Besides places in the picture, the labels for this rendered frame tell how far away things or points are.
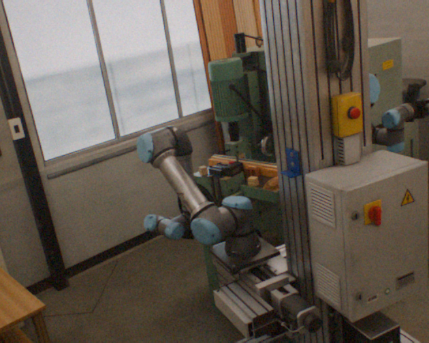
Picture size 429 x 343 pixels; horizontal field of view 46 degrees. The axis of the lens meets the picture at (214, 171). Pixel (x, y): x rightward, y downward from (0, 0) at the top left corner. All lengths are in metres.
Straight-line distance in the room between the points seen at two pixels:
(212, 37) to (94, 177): 1.45
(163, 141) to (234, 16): 2.50
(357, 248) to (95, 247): 2.66
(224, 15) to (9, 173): 2.11
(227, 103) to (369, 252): 1.24
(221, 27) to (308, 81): 2.68
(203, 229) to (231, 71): 0.96
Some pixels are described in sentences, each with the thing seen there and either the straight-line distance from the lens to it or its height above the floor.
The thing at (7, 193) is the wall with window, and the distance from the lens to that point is 3.61.
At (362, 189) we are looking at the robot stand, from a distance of 1.59.
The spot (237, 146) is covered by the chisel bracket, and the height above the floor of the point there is 1.05.
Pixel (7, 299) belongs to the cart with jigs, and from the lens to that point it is 2.84.
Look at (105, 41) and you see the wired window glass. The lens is 3.90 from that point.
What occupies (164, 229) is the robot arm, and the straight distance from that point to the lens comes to 2.23.
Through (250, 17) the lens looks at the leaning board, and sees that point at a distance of 4.57.
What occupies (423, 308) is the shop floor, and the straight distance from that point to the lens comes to 3.20.
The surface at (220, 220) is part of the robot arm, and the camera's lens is 1.94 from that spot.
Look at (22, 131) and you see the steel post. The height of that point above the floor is 1.18.
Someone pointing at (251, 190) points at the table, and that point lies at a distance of 2.55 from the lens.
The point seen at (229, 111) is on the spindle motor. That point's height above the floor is 1.25.
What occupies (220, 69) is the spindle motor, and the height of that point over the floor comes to 1.47.
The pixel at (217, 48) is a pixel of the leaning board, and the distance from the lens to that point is 4.23.
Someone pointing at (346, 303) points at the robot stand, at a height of 0.82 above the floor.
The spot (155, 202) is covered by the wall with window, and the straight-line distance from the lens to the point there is 4.18.
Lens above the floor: 1.83
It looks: 19 degrees down
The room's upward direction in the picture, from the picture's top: 8 degrees counter-clockwise
